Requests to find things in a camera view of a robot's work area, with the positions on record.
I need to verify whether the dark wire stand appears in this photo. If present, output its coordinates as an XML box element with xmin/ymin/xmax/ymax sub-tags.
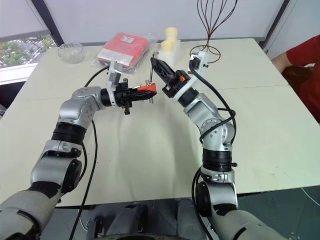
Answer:
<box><xmin>189</xmin><ymin>0</ymin><xmax>239</xmax><ymax>64</ymax></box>

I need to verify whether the orange hex key holder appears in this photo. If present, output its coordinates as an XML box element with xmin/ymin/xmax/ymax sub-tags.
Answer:
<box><xmin>137</xmin><ymin>83</ymin><xmax>158</xmax><ymax>94</ymax></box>

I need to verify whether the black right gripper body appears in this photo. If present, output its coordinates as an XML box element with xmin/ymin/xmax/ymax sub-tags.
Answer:
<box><xmin>162</xmin><ymin>70</ymin><xmax>193</xmax><ymax>99</ymax></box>

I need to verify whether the clear glass bowl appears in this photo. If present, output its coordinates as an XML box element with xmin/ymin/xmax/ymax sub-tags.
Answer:
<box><xmin>57</xmin><ymin>42</ymin><xmax>85</xmax><ymax>65</ymax></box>

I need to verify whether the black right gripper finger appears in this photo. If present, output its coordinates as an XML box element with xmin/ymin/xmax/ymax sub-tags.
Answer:
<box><xmin>159</xmin><ymin>60</ymin><xmax>177</xmax><ymax>76</ymax></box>
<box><xmin>150</xmin><ymin>57</ymin><xmax>176</xmax><ymax>85</ymax></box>

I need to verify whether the dark window frame post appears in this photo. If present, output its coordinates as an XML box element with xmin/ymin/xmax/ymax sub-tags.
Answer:
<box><xmin>31</xmin><ymin>0</ymin><xmax>65</xmax><ymax>48</ymax></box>

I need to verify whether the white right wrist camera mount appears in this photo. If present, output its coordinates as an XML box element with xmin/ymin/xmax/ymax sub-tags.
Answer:
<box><xmin>172</xmin><ymin>50</ymin><xmax>210</xmax><ymax>104</ymax></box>

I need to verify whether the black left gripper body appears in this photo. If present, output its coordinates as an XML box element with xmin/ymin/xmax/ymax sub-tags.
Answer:
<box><xmin>113</xmin><ymin>78</ymin><xmax>134</xmax><ymax>116</ymax></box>

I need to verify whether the red cloth in clear bag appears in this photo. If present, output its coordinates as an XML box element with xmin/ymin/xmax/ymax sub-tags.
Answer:
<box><xmin>95</xmin><ymin>31</ymin><xmax>159</xmax><ymax>75</ymax></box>

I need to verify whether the person in red shirt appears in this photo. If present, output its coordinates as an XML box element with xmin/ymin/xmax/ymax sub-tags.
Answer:
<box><xmin>281</xmin><ymin>34</ymin><xmax>320</xmax><ymax>124</ymax></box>

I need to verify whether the cream printed cylinder block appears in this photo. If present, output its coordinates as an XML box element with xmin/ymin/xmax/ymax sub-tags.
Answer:
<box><xmin>159</xmin><ymin>26</ymin><xmax>182</xmax><ymax>61</ymax></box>

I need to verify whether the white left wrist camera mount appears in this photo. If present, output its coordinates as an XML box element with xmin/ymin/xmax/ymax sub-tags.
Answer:
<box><xmin>106</xmin><ymin>59</ymin><xmax>126</xmax><ymax>108</ymax></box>

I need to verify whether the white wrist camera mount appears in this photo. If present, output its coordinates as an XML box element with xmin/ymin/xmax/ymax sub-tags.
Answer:
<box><xmin>106</xmin><ymin>59</ymin><xmax>126</xmax><ymax>108</ymax></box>
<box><xmin>172</xmin><ymin>50</ymin><xmax>210</xmax><ymax>104</ymax></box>

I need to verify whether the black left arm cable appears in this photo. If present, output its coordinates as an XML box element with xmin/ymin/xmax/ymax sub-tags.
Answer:
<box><xmin>68</xmin><ymin>65</ymin><xmax>112</xmax><ymax>240</ymax></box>

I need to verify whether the black hex key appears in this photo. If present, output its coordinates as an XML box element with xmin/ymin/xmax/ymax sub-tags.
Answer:
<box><xmin>149</xmin><ymin>51</ymin><xmax>160</xmax><ymax>85</ymax></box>

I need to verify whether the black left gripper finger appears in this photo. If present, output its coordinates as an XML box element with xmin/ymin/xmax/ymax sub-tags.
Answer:
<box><xmin>128</xmin><ymin>86</ymin><xmax>157</xmax><ymax>96</ymax></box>
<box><xmin>129</xmin><ymin>93</ymin><xmax>157</xmax><ymax>101</ymax></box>

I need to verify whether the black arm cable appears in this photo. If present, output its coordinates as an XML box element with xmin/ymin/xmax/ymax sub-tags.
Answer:
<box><xmin>68</xmin><ymin>65</ymin><xmax>112</xmax><ymax>240</ymax></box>
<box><xmin>188</xmin><ymin>56</ymin><xmax>237</xmax><ymax>240</ymax></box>

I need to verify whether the window with tree view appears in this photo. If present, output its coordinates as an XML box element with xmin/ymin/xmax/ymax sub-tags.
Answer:
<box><xmin>0</xmin><ymin>33</ymin><xmax>59</xmax><ymax>69</ymax></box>

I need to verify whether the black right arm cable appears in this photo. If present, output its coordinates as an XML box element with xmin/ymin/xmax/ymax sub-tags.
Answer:
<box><xmin>188</xmin><ymin>56</ymin><xmax>237</xmax><ymax>240</ymax></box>

